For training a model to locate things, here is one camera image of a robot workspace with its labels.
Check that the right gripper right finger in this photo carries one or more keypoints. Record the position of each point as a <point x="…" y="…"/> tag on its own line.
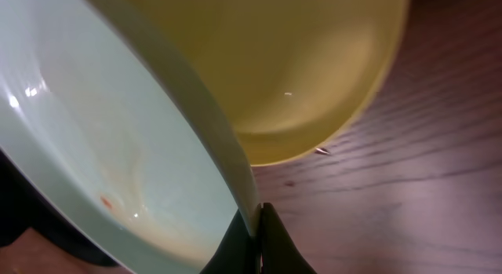
<point x="278" y="251"/>

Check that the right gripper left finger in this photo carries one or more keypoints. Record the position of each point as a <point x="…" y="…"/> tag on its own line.
<point x="237" y="253"/>

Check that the yellow plate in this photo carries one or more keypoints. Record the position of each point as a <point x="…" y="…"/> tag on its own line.
<point x="288" y="74"/>

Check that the light blue plate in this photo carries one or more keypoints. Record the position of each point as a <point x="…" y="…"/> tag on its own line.
<point x="117" y="132"/>

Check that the round black tray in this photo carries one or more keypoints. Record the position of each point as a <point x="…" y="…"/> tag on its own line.
<point x="23" y="207"/>

